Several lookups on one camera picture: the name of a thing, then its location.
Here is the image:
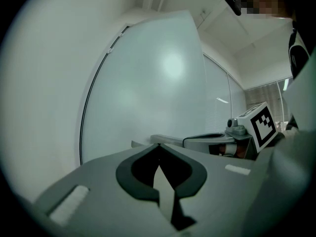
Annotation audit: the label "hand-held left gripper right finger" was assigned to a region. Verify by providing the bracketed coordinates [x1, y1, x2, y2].
[159, 143, 267, 237]

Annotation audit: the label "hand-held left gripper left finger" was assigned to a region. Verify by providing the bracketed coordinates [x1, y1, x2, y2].
[33, 143, 177, 237]

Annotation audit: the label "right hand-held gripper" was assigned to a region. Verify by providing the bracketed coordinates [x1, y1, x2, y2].
[183, 102, 277, 160]

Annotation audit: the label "frosted glass door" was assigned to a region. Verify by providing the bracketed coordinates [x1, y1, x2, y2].
[79, 8, 207, 166]

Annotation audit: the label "white window blinds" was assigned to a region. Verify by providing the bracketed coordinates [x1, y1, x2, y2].
[202, 54, 247, 136]

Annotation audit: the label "black and cream jacket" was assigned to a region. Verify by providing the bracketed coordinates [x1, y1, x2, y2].
[287, 18, 316, 80]

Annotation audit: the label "black head-mounted camera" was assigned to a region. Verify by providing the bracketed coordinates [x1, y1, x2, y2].
[224, 0, 242, 16]

